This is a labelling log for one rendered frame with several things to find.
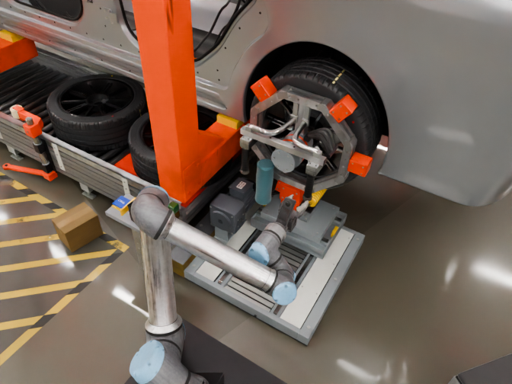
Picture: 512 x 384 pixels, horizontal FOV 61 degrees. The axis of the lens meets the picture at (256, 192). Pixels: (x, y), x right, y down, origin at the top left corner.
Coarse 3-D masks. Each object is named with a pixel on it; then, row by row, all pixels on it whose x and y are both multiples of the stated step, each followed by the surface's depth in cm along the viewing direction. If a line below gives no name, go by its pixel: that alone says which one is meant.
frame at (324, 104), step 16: (272, 96) 203; (288, 96) 198; (304, 96) 195; (320, 96) 196; (256, 112) 214; (336, 128) 195; (256, 144) 228; (352, 144) 196; (288, 176) 231; (336, 176) 213
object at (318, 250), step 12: (252, 216) 271; (336, 216) 272; (264, 228) 269; (336, 228) 265; (288, 240) 264; (300, 240) 258; (312, 240) 260; (324, 240) 258; (312, 252) 259; (324, 252) 254
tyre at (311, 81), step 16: (288, 64) 222; (304, 64) 208; (320, 64) 206; (336, 64) 206; (272, 80) 209; (288, 80) 203; (304, 80) 199; (320, 80) 195; (336, 80) 197; (352, 80) 202; (256, 96) 219; (336, 96) 195; (352, 96) 196; (368, 96) 204; (368, 112) 201; (352, 128) 201; (368, 128) 200; (368, 144) 203; (304, 176) 235; (352, 176) 217
